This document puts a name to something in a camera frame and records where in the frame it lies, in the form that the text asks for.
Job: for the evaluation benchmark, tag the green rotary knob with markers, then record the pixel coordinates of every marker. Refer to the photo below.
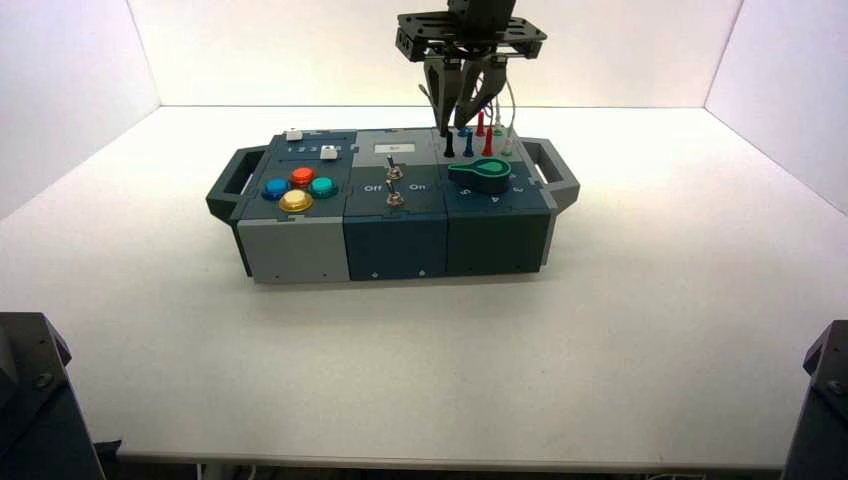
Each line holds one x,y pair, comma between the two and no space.
480,173

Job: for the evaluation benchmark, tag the teal push button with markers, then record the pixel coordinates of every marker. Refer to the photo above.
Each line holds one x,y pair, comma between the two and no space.
323,187

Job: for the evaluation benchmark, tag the metal toggle switch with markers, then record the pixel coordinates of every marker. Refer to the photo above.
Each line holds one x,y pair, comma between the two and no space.
395,197
392,171

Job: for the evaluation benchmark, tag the yellow push button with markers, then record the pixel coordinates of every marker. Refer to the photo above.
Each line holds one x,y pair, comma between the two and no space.
296,201

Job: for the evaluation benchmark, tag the blue push button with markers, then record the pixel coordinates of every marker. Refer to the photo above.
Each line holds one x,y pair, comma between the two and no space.
275,189

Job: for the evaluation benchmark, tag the red push button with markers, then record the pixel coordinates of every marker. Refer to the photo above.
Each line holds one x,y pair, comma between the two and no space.
303,175

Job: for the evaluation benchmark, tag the blue grey control box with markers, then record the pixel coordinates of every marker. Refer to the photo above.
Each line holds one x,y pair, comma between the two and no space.
397,232

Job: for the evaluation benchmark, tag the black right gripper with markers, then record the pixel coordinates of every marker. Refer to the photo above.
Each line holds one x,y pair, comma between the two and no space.
470,33

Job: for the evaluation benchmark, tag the white slider knob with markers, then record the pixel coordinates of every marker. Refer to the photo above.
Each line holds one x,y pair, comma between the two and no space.
328,153
294,135

